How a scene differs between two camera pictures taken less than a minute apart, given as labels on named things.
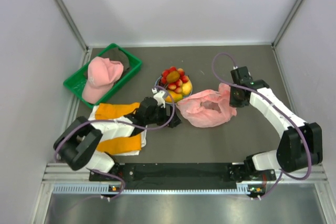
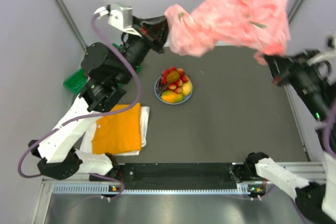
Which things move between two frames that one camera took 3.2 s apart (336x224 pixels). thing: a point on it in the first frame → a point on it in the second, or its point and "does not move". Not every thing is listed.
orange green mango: (173, 97) does not move
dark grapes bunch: (160, 83) does not move
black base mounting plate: (181, 176) does not move
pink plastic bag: (208, 108) → (250, 14)
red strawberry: (165, 73) does not move
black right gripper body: (235, 100) → (294, 68)
